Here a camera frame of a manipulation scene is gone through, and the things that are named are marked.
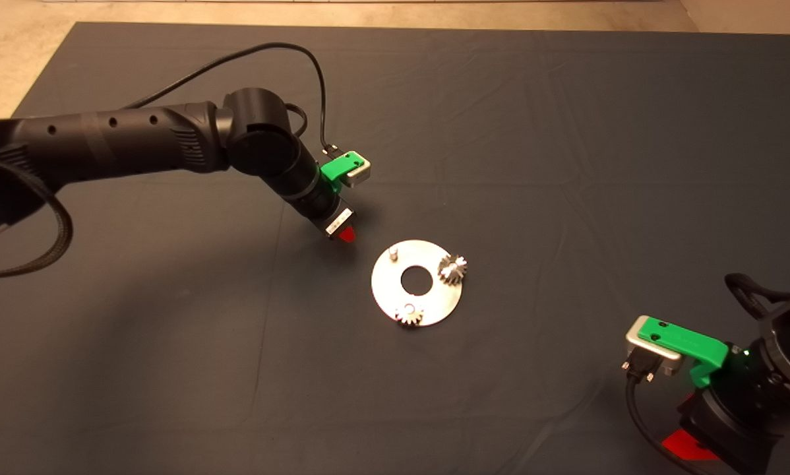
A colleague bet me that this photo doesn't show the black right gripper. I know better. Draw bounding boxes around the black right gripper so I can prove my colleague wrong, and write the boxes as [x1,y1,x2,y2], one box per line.
[660,350,786,473]

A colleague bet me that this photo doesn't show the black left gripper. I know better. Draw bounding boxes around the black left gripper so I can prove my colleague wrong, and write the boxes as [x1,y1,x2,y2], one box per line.
[282,165,358,243]

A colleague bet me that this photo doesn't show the small steel planetary gear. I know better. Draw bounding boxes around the small steel planetary gear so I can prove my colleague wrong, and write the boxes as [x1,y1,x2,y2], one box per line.
[395,301,425,328]
[438,254,469,286]

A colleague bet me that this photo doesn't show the round metal carrier plate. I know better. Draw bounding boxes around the round metal carrier plate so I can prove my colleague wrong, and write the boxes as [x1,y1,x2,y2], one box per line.
[371,239,463,328]

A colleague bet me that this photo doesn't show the dark grey table cloth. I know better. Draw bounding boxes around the dark grey table cloth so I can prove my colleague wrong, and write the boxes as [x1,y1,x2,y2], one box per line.
[0,22,790,475]

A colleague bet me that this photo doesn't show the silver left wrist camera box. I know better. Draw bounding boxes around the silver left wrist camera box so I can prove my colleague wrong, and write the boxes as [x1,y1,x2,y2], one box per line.
[342,152,372,186]

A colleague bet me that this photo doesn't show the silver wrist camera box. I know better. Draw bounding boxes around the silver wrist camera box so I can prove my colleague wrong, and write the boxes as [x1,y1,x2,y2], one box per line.
[625,315,685,376]
[342,152,372,186]

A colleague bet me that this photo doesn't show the green left camera mount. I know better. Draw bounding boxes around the green left camera mount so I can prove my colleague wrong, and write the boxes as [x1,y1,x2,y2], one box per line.
[319,150,365,193]

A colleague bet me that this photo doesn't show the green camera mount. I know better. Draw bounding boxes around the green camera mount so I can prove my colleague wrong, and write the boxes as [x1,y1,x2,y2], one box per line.
[319,150,365,193]
[637,316,729,389]

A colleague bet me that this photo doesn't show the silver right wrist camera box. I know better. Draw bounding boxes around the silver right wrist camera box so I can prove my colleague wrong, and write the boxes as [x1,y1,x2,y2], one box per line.
[625,315,685,376]

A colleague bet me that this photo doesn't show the green right camera mount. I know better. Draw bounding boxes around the green right camera mount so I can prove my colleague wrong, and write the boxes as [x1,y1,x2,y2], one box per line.
[637,316,729,389]

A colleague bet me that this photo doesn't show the thin black braided cable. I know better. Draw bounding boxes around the thin black braided cable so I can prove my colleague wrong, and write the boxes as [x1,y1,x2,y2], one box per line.
[283,102,309,141]

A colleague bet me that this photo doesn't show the thin black left camera cable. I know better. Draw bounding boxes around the thin black left camera cable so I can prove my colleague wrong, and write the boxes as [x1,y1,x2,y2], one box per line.
[121,42,338,156]

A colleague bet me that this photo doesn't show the thick black braided hose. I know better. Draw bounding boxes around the thick black braided hose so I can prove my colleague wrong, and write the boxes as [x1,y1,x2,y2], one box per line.
[0,154,75,278]

